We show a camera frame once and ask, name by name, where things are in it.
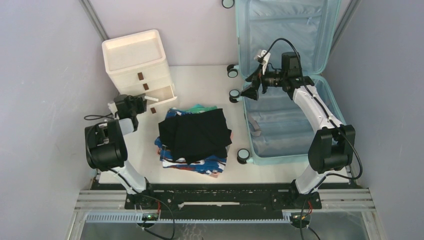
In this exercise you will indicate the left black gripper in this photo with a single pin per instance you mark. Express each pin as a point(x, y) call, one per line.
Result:
point(138, 100)

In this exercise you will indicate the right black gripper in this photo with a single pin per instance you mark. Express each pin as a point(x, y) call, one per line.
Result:
point(252, 92)

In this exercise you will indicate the white box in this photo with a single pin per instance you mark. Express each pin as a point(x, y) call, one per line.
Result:
point(149, 98)

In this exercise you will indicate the white three-drawer storage cabinet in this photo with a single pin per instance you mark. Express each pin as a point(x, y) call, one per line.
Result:
point(137, 64)

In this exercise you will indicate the light blue ribbed suitcase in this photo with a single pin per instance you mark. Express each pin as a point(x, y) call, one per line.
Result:
point(290, 111)

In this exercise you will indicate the green white patterned garment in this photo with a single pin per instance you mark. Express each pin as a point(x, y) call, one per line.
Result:
point(198, 108)

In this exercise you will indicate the black garment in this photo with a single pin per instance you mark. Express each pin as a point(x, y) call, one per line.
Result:
point(194, 136)

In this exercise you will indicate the blue white striped garment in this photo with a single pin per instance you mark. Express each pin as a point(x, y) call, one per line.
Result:
point(200, 166)

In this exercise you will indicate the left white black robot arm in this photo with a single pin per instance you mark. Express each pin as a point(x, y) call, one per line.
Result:
point(105, 145)

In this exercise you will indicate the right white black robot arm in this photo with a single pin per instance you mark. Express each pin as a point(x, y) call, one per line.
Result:
point(332, 147)

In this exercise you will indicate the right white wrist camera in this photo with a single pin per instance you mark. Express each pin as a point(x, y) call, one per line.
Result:
point(262, 57)

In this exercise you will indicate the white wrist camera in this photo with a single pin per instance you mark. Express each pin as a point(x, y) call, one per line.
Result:
point(113, 108)
point(262, 57)

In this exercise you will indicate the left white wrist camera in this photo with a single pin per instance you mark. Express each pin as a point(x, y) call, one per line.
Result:
point(113, 108)

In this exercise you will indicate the black mounting rail base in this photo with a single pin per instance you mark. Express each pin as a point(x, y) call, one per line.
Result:
point(229, 201)

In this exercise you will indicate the white slotted cable duct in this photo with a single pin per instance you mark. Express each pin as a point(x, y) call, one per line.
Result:
point(132, 217)

